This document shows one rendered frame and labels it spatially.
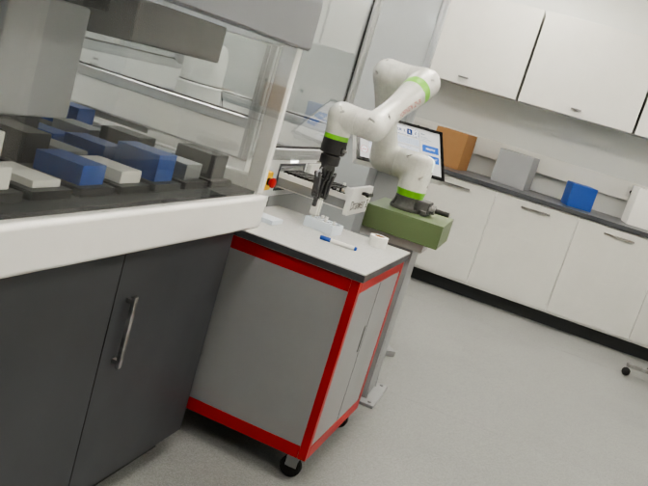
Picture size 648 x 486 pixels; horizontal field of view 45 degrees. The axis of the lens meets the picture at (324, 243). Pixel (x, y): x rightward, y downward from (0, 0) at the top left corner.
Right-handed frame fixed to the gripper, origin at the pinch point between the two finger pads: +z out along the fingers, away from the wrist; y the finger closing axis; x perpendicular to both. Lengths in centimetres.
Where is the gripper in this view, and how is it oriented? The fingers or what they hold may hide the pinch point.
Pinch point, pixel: (315, 206)
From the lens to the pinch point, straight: 294.6
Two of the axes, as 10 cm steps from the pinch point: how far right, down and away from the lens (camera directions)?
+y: 5.0, -0.3, 8.6
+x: -8.2, -3.4, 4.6
